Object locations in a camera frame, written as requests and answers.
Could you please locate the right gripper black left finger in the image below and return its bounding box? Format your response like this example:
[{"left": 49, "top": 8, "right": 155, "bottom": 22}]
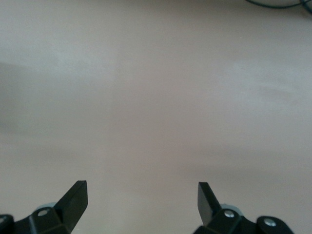
[{"left": 14, "top": 180, "right": 88, "bottom": 234}]

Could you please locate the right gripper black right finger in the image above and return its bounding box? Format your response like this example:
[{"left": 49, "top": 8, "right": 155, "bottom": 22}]
[{"left": 194, "top": 182, "right": 259, "bottom": 234}]

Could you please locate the thin dark cable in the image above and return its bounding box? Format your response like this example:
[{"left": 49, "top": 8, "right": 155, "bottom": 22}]
[{"left": 245, "top": 0, "right": 312, "bottom": 12}]

